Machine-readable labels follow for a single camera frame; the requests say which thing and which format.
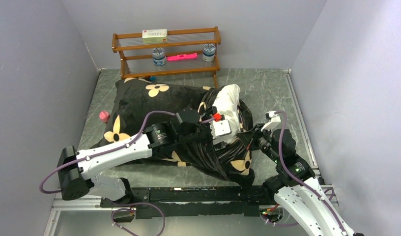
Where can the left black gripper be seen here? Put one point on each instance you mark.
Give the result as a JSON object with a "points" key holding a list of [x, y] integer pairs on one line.
{"points": [[210, 138]]}

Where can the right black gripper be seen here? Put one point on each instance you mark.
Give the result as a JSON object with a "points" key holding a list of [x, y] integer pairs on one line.
{"points": [[250, 137]]}

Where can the white pillow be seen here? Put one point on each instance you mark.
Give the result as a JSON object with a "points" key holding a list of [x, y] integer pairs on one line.
{"points": [[226, 103]]}

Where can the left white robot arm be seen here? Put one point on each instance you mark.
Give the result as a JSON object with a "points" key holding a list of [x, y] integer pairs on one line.
{"points": [[79, 170]]}

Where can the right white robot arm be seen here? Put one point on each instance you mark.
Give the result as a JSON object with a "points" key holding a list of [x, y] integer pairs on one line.
{"points": [[296, 187]]}

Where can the pink flat tool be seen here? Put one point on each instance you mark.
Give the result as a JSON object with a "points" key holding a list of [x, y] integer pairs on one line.
{"points": [[182, 57]]}

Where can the wooden two-tier shelf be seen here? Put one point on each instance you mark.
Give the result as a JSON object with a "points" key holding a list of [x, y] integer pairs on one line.
{"points": [[137, 60]]}

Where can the left blue white jar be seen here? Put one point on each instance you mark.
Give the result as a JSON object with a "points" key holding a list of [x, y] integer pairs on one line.
{"points": [[159, 56]]}

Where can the blue white jar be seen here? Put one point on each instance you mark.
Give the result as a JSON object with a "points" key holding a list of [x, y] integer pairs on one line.
{"points": [[208, 52], [159, 56]]}

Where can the right blue white jar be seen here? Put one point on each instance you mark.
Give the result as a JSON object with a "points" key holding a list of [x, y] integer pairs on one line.
{"points": [[208, 52]]}

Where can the pink small cup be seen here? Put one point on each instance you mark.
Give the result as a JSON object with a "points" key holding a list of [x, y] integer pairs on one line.
{"points": [[104, 116]]}

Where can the white green box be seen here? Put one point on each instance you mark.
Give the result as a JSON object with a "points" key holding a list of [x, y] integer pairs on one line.
{"points": [[154, 36]]}

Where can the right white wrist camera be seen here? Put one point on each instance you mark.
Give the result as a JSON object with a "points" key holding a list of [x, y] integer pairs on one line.
{"points": [[272, 121]]}

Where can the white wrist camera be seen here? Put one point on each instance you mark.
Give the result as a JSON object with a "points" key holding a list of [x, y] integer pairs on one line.
{"points": [[272, 121], [219, 126]]}

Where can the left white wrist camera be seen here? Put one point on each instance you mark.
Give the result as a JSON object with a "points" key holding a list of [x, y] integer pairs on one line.
{"points": [[219, 126]]}

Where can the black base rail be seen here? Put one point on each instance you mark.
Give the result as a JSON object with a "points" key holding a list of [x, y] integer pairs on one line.
{"points": [[206, 201]]}

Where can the aluminium frame rail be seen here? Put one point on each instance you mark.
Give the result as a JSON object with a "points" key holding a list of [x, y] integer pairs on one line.
{"points": [[86, 203]]}

